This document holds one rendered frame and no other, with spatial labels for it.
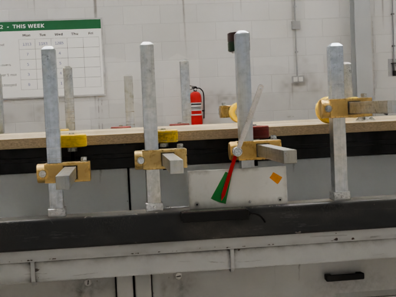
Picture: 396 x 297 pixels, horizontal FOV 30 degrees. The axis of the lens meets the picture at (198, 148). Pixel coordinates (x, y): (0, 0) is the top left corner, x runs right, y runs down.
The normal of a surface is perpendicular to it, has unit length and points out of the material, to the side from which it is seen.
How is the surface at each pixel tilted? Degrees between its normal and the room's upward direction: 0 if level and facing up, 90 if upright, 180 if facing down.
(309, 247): 90
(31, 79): 90
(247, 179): 90
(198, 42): 90
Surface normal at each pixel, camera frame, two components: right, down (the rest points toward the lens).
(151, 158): 0.11, 0.05
